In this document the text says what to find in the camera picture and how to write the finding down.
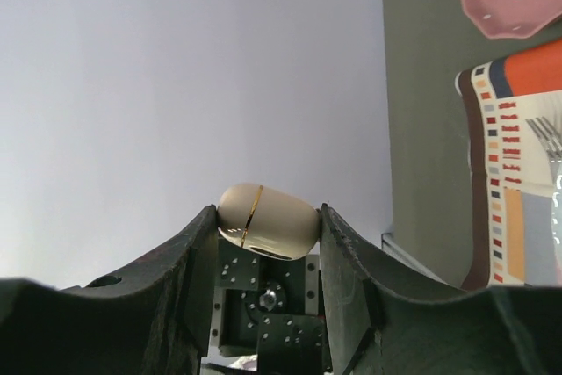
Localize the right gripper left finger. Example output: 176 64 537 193
1 206 218 374

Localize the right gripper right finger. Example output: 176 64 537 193
320 206 561 374

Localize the pink earbud charging case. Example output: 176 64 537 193
217 183 321 261

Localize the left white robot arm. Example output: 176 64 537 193
210 240 332 374

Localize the orange patterned placemat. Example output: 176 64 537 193
455 40 561 290

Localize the white ceramic plate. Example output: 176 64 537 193
551 160 562 266

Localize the pink handled fork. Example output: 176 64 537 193
525 117 562 162

